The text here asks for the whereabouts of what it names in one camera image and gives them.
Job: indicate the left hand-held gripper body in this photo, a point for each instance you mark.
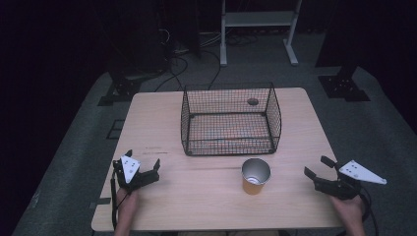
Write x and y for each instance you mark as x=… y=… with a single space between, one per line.
x=131 y=173

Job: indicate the person's right hand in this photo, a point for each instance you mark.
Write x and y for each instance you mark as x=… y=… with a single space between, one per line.
x=348 y=209

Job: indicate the white metal stand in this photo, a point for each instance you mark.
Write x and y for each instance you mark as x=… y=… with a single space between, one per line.
x=259 y=29

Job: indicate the black stand base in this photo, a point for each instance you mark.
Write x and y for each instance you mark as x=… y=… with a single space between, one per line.
x=342 y=87
x=119 y=90

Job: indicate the metal cup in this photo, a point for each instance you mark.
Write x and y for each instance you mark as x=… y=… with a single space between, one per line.
x=255 y=175

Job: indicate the person's left hand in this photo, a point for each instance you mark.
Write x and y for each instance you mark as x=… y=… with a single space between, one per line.
x=126 y=206

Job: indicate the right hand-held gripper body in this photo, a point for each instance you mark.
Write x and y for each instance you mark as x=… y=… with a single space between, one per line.
x=347 y=182

